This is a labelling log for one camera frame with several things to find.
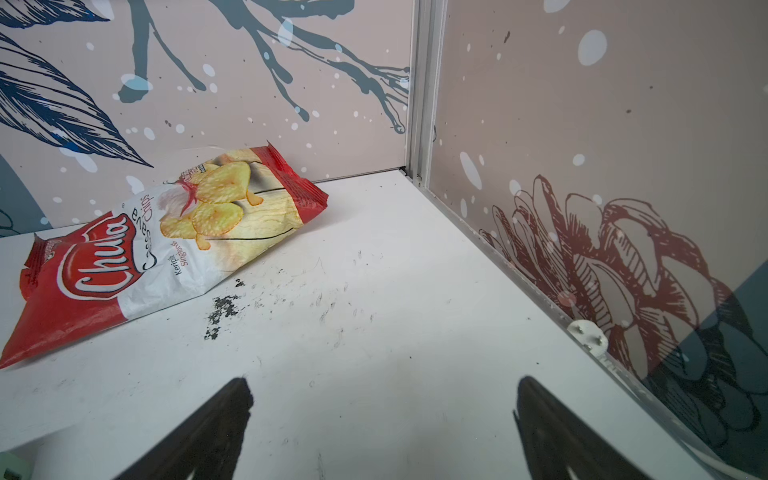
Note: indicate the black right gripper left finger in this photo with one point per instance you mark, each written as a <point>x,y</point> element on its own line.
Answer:
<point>207,445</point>

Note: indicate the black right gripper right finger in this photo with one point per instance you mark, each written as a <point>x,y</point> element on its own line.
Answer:
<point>557,444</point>

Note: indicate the red cassava chips bag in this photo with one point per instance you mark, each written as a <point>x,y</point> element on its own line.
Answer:
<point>167,245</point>

